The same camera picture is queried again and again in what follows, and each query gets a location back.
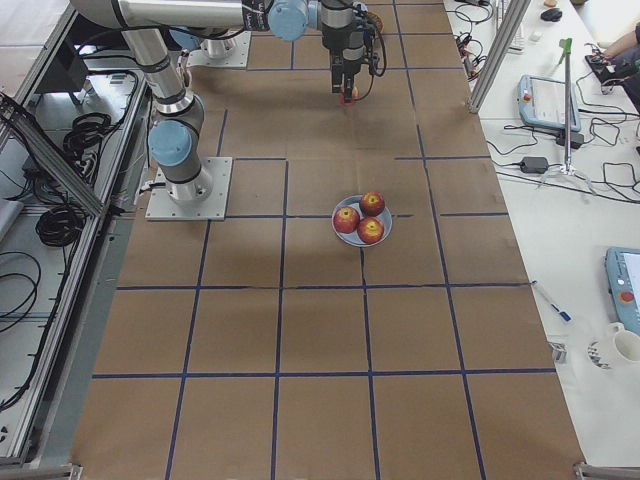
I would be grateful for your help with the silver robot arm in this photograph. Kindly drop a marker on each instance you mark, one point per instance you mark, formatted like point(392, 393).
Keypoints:
point(173, 141)
point(288, 21)

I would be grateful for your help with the black power adapter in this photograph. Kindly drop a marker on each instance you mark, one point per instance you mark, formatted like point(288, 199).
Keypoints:
point(534, 165)

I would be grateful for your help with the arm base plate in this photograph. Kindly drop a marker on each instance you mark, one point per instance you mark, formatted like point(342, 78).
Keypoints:
point(230, 53)
point(204, 198)

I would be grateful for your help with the aluminium frame post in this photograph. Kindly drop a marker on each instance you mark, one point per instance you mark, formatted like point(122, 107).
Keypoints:
point(511, 20)

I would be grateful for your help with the red plate apple left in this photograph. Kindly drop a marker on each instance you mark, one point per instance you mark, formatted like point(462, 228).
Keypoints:
point(345, 220)

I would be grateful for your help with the grabber stick green handle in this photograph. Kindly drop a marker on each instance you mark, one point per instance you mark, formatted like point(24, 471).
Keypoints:
point(566, 168)

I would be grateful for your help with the round wicker basket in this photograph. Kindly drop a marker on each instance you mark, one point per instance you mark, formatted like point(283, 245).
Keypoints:
point(376, 20)

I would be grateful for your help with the red plate apple back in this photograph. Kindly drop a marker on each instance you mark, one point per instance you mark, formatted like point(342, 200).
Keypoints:
point(372, 204)

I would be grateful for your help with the light blue plate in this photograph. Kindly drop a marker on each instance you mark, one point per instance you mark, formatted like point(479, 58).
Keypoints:
point(352, 239)

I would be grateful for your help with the yellow-red apple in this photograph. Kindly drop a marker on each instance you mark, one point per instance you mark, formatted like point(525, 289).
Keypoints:
point(355, 98)

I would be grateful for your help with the red plate apple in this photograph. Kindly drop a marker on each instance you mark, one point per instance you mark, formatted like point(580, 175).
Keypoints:
point(372, 204)
point(345, 220)
point(370, 230)

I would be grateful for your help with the red plate apple front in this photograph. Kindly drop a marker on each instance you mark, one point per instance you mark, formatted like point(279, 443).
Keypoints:
point(370, 230)

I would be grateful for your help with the blue teach pendant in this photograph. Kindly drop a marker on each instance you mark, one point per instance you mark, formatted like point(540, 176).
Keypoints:
point(541, 102)
point(622, 269)

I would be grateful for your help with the white blue pen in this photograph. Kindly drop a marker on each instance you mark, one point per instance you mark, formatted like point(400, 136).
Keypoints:
point(562, 313)

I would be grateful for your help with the white mug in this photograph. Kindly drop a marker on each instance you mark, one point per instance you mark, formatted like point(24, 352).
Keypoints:
point(618, 347)

